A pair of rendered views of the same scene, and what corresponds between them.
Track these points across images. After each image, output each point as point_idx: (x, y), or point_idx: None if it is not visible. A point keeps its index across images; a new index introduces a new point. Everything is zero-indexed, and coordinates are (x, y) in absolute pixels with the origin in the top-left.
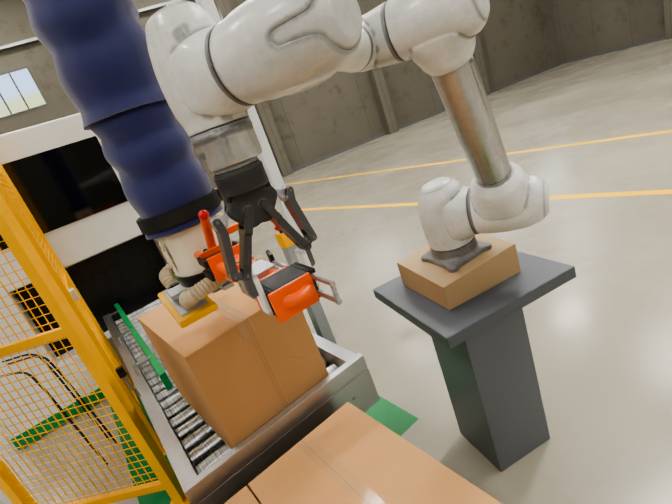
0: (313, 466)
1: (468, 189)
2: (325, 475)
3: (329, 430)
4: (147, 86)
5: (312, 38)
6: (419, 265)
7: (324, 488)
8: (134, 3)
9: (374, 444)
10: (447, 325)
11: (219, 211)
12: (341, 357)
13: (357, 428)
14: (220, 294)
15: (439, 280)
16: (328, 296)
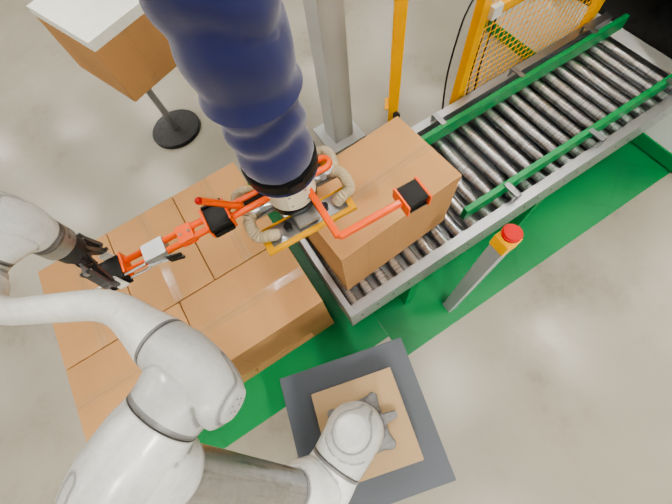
0: (277, 277)
1: (332, 465)
2: (268, 284)
3: (301, 287)
4: (209, 104)
5: None
6: (365, 387)
7: (260, 283)
8: (210, 17)
9: (276, 314)
10: (295, 385)
11: (271, 197)
12: (361, 299)
13: (294, 305)
14: (387, 188)
15: (324, 395)
16: None
